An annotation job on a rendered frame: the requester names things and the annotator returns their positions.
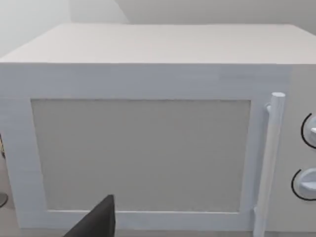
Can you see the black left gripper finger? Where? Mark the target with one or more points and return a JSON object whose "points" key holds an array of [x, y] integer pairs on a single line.
{"points": [[101, 219]]}

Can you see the pale microwave door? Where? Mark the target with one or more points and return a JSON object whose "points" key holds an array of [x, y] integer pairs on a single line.
{"points": [[140, 155]]}

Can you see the pale microwave oven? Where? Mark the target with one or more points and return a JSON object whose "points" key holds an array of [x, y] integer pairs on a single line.
{"points": [[158, 44]]}

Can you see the pale microwave knob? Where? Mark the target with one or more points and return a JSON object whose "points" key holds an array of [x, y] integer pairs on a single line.
{"points": [[307, 184], [311, 132]]}

